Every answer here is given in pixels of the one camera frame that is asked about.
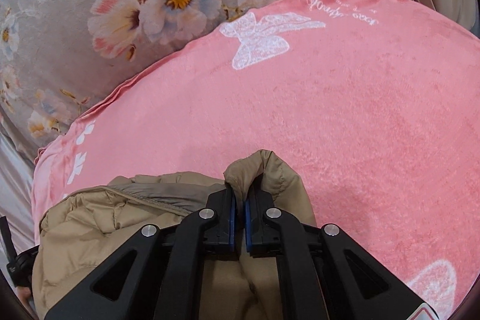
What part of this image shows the white satin curtain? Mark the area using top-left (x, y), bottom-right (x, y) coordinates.
top-left (0, 133), bottom-right (38, 242)

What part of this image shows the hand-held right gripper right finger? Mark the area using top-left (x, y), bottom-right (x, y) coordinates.
top-left (244, 185), bottom-right (428, 320)

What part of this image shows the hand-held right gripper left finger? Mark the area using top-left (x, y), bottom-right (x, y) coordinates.
top-left (44, 187), bottom-right (241, 320)

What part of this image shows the pink printed blanket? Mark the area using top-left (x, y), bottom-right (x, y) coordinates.
top-left (32, 0), bottom-right (480, 320)

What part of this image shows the tan quilted jacket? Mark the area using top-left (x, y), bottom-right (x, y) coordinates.
top-left (32, 149), bottom-right (317, 320)

